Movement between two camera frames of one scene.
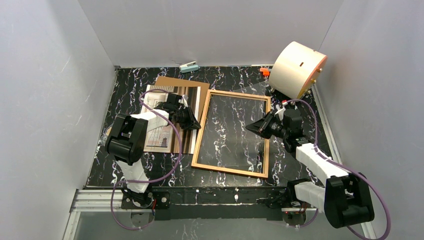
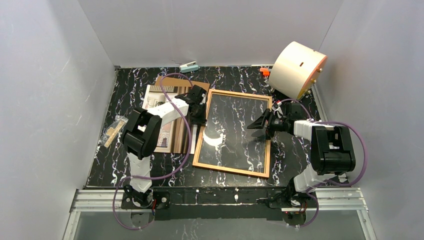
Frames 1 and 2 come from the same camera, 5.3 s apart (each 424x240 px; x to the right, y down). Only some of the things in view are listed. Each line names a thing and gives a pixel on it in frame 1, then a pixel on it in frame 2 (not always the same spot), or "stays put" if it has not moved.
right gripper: (269, 125) stays put
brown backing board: (204, 89) stays put
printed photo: (166, 139) stays put
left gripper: (182, 115) → (197, 112)
